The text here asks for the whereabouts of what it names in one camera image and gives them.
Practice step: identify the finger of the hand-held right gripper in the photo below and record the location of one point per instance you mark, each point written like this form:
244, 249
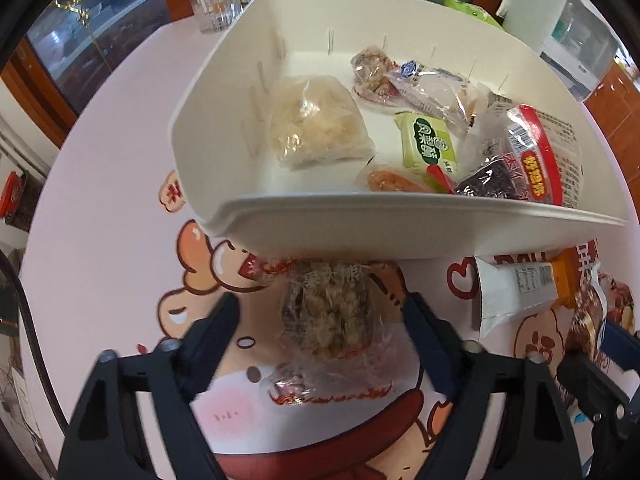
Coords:
595, 385
622, 337

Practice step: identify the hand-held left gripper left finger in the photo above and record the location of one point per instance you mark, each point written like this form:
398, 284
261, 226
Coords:
220, 330

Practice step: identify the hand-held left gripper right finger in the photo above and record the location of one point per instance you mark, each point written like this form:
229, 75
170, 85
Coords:
430, 345

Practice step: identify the dark brown snack packet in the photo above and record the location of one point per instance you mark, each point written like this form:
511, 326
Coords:
587, 315

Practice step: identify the clear oat snack packet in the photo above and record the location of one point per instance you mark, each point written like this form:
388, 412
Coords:
325, 315

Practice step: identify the green snack packet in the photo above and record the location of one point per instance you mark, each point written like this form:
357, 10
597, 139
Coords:
425, 140

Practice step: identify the clear purple-print snack packet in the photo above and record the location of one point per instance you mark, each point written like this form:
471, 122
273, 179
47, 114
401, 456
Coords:
430, 90

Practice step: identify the white plastic tray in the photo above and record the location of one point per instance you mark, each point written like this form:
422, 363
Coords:
320, 65

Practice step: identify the white and orange snack packet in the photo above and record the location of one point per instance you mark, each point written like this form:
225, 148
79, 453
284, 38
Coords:
505, 290

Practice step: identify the pink printed table cover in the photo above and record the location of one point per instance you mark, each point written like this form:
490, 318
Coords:
115, 170

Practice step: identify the red-label dark rice packet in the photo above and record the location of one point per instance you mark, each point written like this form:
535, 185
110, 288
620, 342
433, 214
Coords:
530, 160

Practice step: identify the pale crispy snack packet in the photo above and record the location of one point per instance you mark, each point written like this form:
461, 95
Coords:
315, 125

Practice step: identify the red lidded dark container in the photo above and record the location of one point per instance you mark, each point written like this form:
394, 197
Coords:
12, 195

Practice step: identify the clear nut bar packet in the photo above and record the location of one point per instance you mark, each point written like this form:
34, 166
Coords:
372, 72

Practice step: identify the white storage dispenser box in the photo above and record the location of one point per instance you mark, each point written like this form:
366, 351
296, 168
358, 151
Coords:
575, 45

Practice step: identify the wooden glass-door cabinet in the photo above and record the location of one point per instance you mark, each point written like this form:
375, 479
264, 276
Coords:
65, 45

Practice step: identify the green tissue pack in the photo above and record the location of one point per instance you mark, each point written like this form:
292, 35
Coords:
470, 10

